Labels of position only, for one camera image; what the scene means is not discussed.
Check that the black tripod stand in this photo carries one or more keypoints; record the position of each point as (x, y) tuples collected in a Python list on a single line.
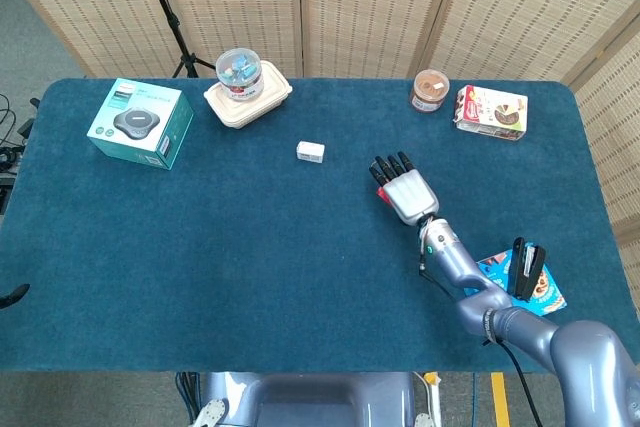
[(172, 22)]

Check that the black stapler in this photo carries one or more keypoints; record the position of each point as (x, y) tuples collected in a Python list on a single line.
[(522, 267)]

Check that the yellow floor tape strip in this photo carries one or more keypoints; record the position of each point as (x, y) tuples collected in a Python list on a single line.
[(500, 402)]

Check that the bamboo folding screen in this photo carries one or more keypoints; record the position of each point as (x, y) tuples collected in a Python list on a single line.
[(365, 7)]

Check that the brown chocolate spread jar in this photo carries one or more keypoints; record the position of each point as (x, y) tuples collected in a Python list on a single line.
[(429, 89)]

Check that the clear jar of clips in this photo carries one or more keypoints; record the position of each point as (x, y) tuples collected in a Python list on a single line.
[(239, 72)]

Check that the silver robot torso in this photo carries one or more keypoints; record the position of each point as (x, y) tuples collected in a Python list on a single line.
[(310, 397)]

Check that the white cake snack box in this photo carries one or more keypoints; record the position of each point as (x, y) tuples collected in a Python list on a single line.
[(492, 112)]

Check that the beige lidded food container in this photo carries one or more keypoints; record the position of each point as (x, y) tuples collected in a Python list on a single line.
[(272, 92)]

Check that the small white box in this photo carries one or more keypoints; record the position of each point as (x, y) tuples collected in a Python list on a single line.
[(310, 152)]

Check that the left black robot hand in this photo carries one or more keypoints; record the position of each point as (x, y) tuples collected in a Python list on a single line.
[(12, 295)]

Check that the small red object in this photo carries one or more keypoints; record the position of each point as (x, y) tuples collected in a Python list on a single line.
[(381, 192)]

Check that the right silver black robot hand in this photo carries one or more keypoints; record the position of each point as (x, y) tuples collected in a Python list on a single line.
[(410, 194)]

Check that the blue table cloth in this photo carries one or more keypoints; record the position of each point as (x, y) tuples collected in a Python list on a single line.
[(250, 257)]

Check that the blue cookie box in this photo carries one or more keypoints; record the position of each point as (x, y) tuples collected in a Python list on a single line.
[(549, 293)]

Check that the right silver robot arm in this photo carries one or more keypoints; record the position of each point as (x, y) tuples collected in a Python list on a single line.
[(575, 347)]

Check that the teal speaker product box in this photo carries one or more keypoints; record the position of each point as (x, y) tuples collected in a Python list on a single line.
[(135, 122)]

